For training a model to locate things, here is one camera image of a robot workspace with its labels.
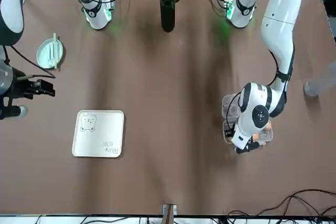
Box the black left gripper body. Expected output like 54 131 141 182
235 142 266 155

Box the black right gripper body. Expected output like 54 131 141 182
10 69 34 102

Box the cream-white bear print tray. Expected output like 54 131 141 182
71 110 125 159

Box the pale green round plate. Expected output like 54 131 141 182
36 38 66 70

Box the clear plastic egg carton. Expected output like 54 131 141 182
222 93 274 148

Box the black cylindrical vase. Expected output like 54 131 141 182
160 0 176 33

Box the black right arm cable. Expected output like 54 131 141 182
2 42 56 79

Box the aluminium camera pole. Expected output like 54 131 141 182
162 204 177 224

